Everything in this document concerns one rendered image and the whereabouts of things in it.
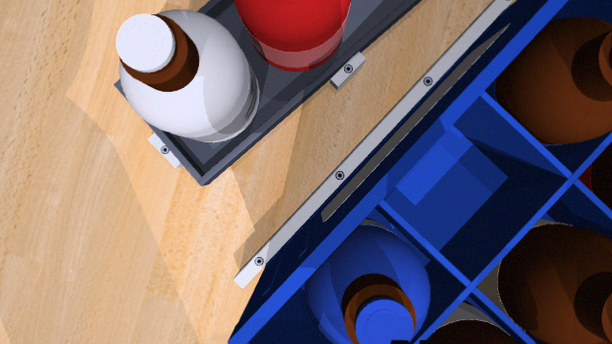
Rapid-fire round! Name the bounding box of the black tray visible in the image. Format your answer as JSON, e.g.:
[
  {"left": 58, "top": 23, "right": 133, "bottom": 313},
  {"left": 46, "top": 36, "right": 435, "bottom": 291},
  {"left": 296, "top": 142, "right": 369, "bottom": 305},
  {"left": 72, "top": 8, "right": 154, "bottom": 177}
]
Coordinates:
[{"left": 145, "top": 0, "right": 422, "bottom": 182}]

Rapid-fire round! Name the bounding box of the blue bottle with dark brown neck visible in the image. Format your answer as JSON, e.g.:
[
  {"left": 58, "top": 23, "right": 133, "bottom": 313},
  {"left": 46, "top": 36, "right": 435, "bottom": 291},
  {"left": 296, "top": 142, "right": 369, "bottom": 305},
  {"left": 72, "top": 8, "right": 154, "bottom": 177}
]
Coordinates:
[{"left": 304, "top": 218, "right": 430, "bottom": 344}]

